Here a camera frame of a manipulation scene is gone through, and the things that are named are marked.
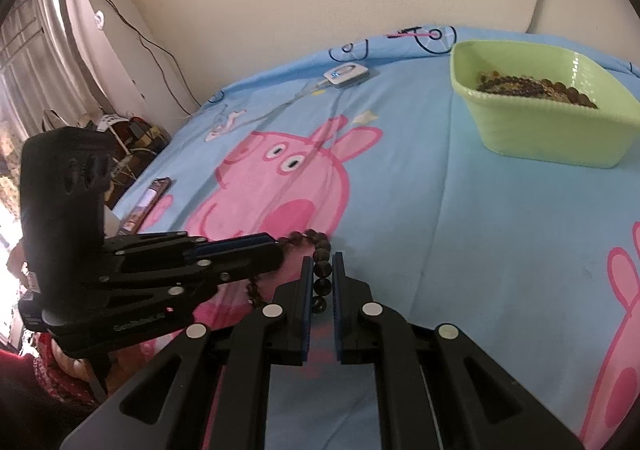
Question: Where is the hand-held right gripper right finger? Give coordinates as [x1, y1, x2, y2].
[332, 251, 586, 450]

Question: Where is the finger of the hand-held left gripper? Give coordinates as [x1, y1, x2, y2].
[102, 231, 280, 272]
[100, 244, 286, 304]

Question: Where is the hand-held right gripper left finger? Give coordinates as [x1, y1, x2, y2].
[60, 255, 313, 450]

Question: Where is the dark bead bracelet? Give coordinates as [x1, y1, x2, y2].
[245, 229, 335, 316]

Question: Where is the green plastic bowl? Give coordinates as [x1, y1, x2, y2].
[450, 40, 640, 170]

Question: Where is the pile of beaded jewelry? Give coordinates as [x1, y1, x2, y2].
[475, 71, 598, 110]

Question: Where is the person's left forearm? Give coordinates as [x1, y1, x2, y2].
[0, 330, 101, 450]

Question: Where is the person's left hand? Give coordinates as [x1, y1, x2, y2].
[50, 342, 98, 383]

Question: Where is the dark smartphone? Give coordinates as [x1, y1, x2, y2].
[120, 177, 173, 233]

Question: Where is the white power strip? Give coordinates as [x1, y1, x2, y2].
[95, 114, 132, 135]

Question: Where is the printed cartoon blanket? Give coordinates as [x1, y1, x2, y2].
[102, 22, 640, 450]

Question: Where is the pale window curtain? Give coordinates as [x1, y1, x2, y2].
[0, 0, 131, 151]

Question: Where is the white square device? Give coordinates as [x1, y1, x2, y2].
[322, 62, 371, 89]

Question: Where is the white device cable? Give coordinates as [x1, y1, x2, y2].
[205, 80, 328, 143]

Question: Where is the dark wall cable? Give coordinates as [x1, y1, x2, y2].
[75, 0, 201, 120]

